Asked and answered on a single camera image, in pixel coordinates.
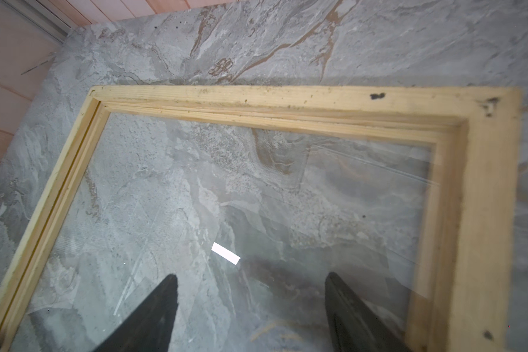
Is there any clear glass pane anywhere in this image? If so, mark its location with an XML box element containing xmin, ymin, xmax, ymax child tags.
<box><xmin>11</xmin><ymin>114</ymin><xmax>431</xmax><ymax>351</ymax></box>

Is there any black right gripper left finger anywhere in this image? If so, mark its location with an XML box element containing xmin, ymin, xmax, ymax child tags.
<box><xmin>95</xmin><ymin>274</ymin><xmax>178</xmax><ymax>352</ymax></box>

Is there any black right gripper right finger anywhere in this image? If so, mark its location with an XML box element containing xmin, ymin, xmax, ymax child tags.
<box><xmin>325</xmin><ymin>272</ymin><xmax>410</xmax><ymax>351</ymax></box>

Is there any light wooden picture frame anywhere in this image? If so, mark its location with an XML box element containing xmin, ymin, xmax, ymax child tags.
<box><xmin>0</xmin><ymin>85</ymin><xmax>523</xmax><ymax>351</ymax></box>

